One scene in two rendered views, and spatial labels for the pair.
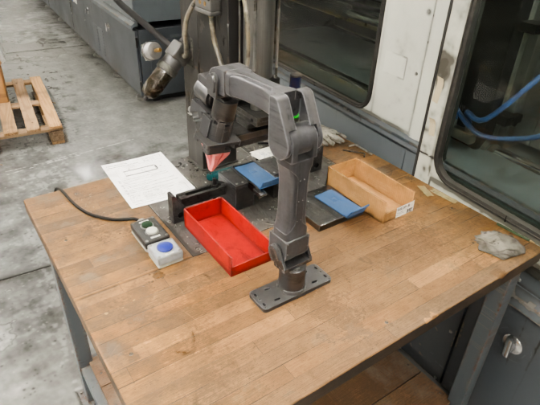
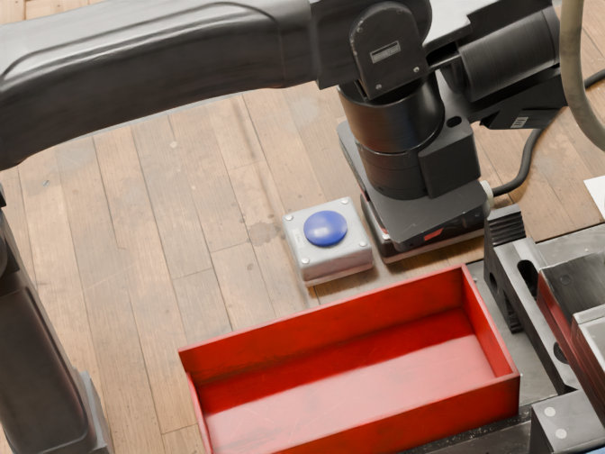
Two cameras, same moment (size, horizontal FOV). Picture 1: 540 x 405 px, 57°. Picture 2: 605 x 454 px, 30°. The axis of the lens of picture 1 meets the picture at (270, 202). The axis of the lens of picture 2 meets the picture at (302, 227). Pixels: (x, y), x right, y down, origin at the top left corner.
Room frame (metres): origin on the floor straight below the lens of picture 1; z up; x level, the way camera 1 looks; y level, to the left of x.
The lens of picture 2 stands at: (1.27, -0.34, 1.71)
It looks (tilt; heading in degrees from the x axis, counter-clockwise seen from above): 49 degrees down; 118
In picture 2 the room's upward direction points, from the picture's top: 10 degrees counter-clockwise
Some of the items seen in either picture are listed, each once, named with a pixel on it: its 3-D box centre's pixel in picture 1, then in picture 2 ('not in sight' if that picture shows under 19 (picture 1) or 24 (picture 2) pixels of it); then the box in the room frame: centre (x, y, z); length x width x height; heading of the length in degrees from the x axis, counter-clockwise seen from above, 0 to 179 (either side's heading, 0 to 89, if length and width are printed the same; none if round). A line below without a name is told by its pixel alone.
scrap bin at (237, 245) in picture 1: (226, 233); (347, 381); (1.05, 0.11, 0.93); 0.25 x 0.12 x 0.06; 36
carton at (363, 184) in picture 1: (369, 189); not in sight; (1.31, -0.30, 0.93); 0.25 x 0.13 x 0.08; 36
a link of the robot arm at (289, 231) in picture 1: (292, 195); (10, 342); (0.90, -0.05, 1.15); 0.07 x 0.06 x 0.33; 128
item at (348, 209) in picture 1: (341, 200); not in sight; (1.23, -0.21, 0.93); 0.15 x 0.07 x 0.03; 39
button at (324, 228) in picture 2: (165, 248); (326, 231); (0.98, 0.26, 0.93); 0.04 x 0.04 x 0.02
